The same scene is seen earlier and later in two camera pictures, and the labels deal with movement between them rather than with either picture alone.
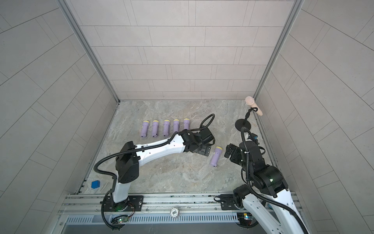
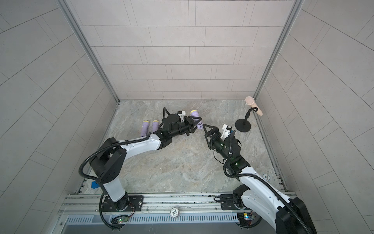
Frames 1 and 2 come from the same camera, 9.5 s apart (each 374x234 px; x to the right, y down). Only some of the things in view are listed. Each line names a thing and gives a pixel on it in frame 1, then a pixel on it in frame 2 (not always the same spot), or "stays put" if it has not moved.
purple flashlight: (216, 156) → (195, 113)
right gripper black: (236, 150) → (214, 141)
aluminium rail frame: (221, 203) stays put
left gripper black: (204, 151) → (189, 118)
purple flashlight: (155, 128) stays put
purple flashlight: (145, 126) stays put
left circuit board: (120, 219) stays put
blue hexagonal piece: (95, 184) stays put
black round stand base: (242, 123) stays put
